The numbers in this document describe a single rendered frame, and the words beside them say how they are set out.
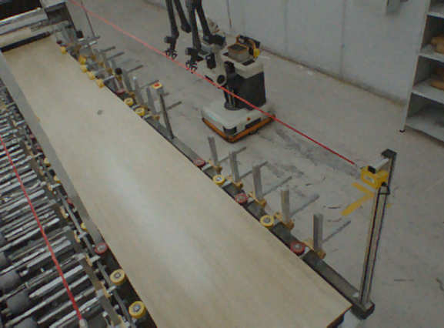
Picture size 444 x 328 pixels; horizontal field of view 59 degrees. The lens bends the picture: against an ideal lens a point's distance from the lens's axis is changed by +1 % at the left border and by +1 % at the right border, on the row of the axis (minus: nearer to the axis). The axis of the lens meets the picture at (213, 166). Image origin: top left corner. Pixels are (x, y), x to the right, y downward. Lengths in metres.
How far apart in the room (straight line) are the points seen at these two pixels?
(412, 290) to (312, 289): 1.29
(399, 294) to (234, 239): 1.40
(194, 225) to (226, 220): 0.20
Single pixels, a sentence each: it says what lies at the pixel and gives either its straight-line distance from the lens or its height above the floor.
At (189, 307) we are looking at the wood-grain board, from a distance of 2.05.
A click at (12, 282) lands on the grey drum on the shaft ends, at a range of 2.69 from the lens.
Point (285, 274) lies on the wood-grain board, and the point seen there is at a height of 0.90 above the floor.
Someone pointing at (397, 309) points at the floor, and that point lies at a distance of 3.12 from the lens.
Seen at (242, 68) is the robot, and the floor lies 0.79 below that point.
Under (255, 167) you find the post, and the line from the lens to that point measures 2.30.
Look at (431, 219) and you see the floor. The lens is 3.69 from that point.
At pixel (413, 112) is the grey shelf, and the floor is 0.15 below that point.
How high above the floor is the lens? 2.65
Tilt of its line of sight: 40 degrees down
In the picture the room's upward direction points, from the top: 12 degrees counter-clockwise
